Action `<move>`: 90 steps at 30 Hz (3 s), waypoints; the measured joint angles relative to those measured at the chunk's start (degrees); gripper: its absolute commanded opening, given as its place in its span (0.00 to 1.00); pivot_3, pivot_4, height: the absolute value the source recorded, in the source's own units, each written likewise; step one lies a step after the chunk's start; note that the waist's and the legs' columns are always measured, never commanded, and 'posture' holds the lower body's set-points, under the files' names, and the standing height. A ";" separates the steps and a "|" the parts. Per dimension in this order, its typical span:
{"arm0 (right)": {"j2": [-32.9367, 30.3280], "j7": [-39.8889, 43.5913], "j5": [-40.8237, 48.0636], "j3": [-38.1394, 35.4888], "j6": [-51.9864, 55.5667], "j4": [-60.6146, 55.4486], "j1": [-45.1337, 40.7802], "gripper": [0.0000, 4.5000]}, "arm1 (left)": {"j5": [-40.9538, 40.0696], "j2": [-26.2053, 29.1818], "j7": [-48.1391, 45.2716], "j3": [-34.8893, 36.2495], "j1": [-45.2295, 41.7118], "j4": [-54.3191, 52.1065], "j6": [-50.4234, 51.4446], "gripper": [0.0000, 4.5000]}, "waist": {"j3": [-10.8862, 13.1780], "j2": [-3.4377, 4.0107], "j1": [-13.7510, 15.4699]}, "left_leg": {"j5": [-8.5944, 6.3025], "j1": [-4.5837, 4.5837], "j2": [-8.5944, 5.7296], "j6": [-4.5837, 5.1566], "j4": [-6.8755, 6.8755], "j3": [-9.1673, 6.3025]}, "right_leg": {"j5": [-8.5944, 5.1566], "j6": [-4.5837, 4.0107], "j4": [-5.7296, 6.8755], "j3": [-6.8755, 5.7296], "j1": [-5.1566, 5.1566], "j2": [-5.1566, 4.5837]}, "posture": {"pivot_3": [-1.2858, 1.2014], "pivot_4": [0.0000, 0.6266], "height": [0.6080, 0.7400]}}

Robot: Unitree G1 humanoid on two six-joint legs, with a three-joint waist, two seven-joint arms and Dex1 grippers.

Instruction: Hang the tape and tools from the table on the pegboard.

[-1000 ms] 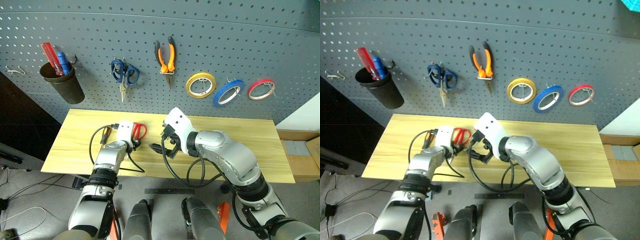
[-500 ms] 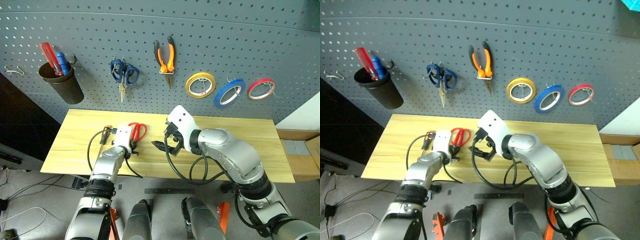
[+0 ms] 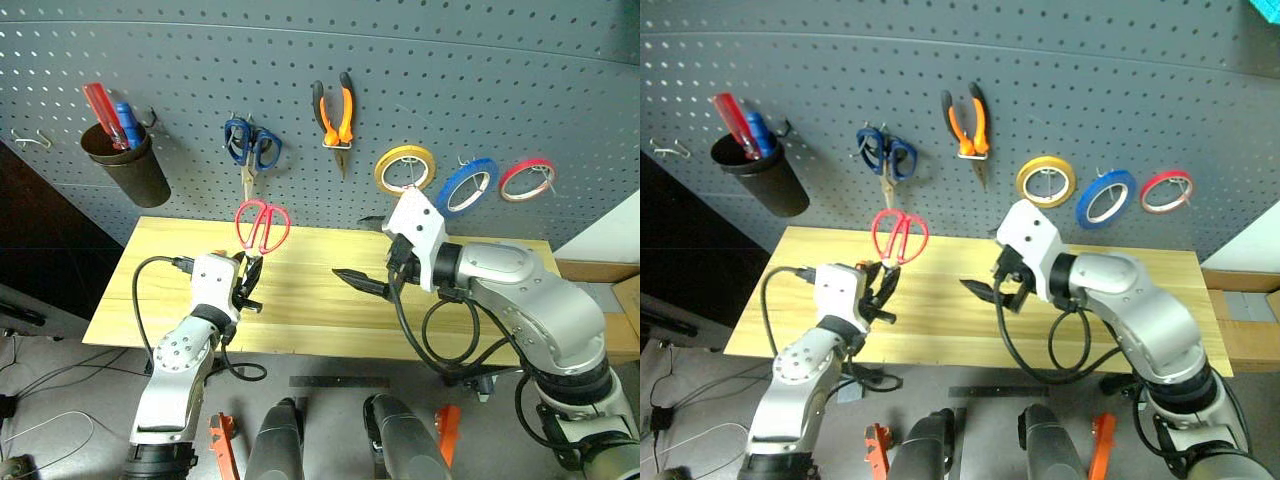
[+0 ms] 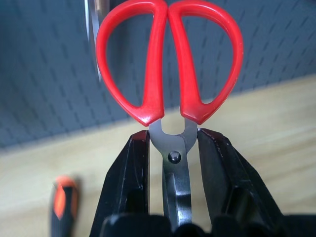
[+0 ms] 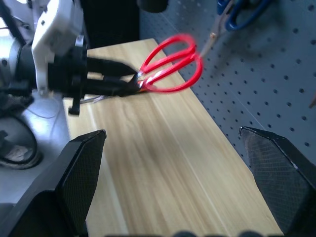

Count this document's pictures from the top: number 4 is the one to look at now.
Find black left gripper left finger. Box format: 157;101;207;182
89;130;151;237

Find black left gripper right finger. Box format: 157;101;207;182
197;128;287;237

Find red-handled scissors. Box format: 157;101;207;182
95;0;244;229

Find grey pegboard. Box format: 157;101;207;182
0;0;316;149

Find silver metal tool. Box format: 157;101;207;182
83;0;110;82

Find orange and black tool handle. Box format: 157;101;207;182
48;174;79;237

